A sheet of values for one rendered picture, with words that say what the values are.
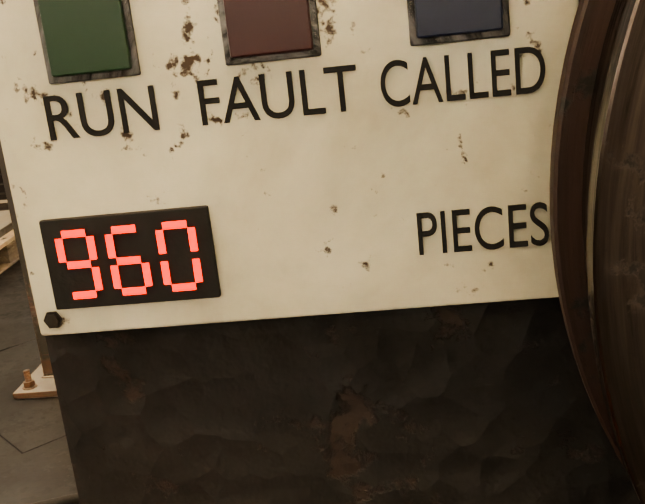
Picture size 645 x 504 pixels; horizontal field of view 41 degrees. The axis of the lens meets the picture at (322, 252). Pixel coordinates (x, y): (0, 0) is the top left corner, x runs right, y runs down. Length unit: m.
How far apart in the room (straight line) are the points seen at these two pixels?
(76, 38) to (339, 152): 0.12
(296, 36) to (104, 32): 0.08
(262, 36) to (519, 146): 0.12
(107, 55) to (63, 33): 0.02
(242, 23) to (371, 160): 0.08
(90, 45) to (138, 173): 0.06
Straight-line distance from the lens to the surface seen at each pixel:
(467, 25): 0.38
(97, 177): 0.41
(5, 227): 5.25
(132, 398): 0.47
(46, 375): 3.30
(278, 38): 0.38
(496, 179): 0.39
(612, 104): 0.26
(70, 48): 0.40
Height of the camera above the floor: 1.20
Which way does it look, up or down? 16 degrees down
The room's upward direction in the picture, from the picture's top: 6 degrees counter-clockwise
